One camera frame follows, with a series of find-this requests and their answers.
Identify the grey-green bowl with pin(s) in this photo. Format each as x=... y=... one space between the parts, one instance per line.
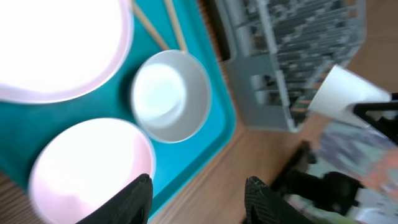
x=171 y=96

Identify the pink round plate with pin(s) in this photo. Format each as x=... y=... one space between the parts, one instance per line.
x=53 y=51

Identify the white paper cup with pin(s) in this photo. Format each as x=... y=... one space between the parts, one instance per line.
x=340 y=91

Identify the wooden chopstick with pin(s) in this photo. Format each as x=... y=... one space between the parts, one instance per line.
x=151 y=30
x=176 y=25

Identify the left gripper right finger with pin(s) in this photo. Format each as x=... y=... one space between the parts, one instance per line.
x=264 y=206

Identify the grey dishwasher rack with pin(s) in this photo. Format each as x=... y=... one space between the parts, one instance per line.
x=280 y=51

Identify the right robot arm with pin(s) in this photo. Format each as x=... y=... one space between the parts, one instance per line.
x=337 y=192

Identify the pink bowl with rice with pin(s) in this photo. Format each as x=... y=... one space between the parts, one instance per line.
x=85 y=165

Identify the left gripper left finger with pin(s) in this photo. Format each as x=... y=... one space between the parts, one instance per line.
x=130 y=206

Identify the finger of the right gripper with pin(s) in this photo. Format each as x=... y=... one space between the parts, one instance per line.
x=381 y=116

